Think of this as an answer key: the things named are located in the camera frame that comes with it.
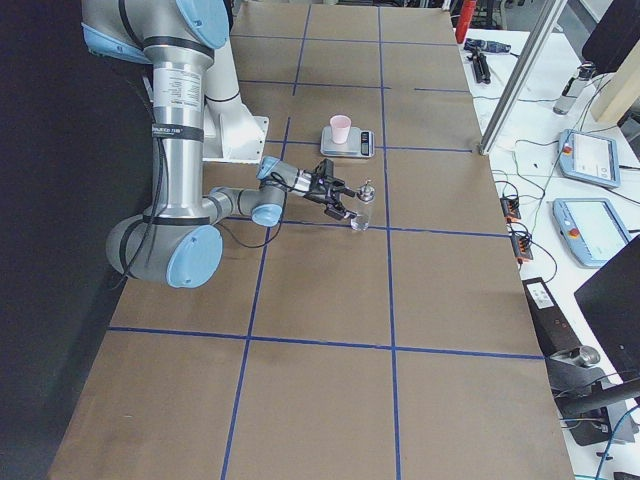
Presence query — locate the black monitor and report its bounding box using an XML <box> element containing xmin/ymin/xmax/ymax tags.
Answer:
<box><xmin>574</xmin><ymin>236</ymin><xmax>640</xmax><ymax>376</ymax></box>

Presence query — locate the far teach pendant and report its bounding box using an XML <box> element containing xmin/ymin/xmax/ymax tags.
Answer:
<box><xmin>559</xmin><ymin>129</ymin><xmax>621</xmax><ymax>189</ymax></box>

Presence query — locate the black box with label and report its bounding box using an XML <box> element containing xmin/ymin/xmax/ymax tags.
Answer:
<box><xmin>522</xmin><ymin>277</ymin><xmax>582</xmax><ymax>357</ymax></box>

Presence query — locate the digital kitchen scale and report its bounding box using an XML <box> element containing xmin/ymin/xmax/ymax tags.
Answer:
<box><xmin>320</xmin><ymin>125</ymin><xmax>375</xmax><ymax>158</ymax></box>

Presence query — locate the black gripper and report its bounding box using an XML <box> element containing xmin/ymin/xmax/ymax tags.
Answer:
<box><xmin>304</xmin><ymin>173</ymin><xmax>356</xmax><ymax>221</ymax></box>

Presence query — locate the near teach pendant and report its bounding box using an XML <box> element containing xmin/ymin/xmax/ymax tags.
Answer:
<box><xmin>552</xmin><ymin>198</ymin><xmax>632</xmax><ymax>268</ymax></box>

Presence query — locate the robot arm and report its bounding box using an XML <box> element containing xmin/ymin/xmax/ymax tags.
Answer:
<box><xmin>82</xmin><ymin>1</ymin><xmax>353</xmax><ymax>288</ymax></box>

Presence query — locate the aluminium frame post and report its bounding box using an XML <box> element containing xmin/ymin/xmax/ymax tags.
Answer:
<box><xmin>478</xmin><ymin>0</ymin><xmax>567</xmax><ymax>156</ymax></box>

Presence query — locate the glass sauce dispenser bottle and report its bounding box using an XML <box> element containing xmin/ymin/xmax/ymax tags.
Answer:
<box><xmin>350</xmin><ymin>178</ymin><xmax>376</xmax><ymax>231</ymax></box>

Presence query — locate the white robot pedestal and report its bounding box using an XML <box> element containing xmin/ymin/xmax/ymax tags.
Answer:
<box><xmin>203</xmin><ymin>40</ymin><xmax>269</xmax><ymax>164</ymax></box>

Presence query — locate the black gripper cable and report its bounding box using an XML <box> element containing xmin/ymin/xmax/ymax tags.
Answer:
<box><xmin>219</xmin><ymin>172</ymin><xmax>301</xmax><ymax>249</ymax></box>

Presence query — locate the teach pendant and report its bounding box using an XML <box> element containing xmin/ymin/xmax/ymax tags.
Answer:
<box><xmin>552</xmin><ymin>198</ymin><xmax>632</xmax><ymax>268</ymax></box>
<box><xmin>559</xmin><ymin>129</ymin><xmax>621</xmax><ymax>189</ymax></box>

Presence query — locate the red cylinder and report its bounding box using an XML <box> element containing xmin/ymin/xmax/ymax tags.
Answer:
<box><xmin>455</xmin><ymin>0</ymin><xmax>477</xmax><ymax>44</ymax></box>

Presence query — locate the black folded tripod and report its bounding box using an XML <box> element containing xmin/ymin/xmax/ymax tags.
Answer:
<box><xmin>468</xmin><ymin>49</ymin><xmax>491</xmax><ymax>84</ymax></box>

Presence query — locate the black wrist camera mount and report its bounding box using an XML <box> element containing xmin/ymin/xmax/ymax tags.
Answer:
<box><xmin>314</xmin><ymin>158</ymin><xmax>334</xmax><ymax>179</ymax></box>

